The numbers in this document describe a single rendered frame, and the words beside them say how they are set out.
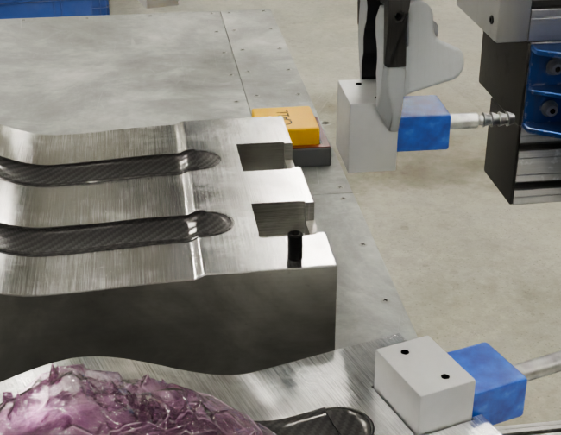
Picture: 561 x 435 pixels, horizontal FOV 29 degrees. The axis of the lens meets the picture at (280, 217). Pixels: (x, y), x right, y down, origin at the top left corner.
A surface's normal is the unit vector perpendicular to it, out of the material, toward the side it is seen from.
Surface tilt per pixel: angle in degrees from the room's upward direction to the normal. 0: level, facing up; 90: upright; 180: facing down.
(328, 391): 0
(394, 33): 99
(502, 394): 90
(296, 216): 90
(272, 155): 90
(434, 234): 0
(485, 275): 0
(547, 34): 90
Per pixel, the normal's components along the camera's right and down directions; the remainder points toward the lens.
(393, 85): 0.13, 0.59
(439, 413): 0.42, 0.42
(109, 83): 0.00, -0.89
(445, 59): 0.13, 0.28
